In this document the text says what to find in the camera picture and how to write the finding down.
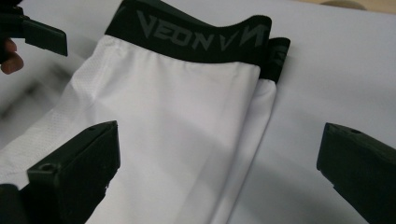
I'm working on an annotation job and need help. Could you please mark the wooden table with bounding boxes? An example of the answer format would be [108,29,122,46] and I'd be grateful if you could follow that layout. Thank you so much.
[293,0,396,15]

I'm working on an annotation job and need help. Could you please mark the white shorts with black waistband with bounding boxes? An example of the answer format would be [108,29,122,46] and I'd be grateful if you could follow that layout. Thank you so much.
[0,0,292,224]

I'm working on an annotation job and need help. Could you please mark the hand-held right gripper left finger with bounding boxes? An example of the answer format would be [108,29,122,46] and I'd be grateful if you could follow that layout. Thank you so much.
[26,120,121,224]

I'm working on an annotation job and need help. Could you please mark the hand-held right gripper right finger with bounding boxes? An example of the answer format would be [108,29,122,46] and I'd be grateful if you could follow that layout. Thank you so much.
[316,121,396,224]

